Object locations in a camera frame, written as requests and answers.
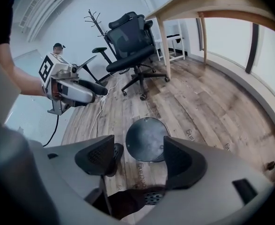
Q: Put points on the white ceiling pipes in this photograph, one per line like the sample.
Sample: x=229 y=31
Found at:
x=53 y=6

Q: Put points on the dark wooden coat rack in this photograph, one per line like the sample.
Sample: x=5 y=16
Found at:
x=97 y=23

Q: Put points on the white wooden chair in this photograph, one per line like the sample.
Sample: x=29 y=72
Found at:
x=181 y=50

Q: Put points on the black wire mesh wastebasket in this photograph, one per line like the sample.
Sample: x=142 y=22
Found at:
x=146 y=139

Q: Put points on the person's black shoe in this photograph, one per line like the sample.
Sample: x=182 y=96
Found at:
x=153 y=197
x=119 y=151

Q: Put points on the white ceiling air vent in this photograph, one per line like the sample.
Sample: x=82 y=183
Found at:
x=30 y=9

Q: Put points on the person's left forearm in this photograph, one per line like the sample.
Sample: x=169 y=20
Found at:
x=22 y=78

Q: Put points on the black mesh office chair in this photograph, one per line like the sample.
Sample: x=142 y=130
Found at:
x=128 y=39
x=149 y=29

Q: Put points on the person's black shirt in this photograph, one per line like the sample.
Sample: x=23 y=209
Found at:
x=1 y=27

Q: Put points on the person's right black shoe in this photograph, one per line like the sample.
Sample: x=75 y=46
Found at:
x=153 y=197

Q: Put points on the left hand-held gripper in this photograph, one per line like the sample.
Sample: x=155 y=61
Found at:
x=48 y=69

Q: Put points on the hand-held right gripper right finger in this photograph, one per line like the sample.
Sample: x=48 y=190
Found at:
x=221 y=184

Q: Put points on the person's left black shoe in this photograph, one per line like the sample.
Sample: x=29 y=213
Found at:
x=119 y=151

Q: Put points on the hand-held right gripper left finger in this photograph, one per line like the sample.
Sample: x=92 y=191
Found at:
x=64 y=172

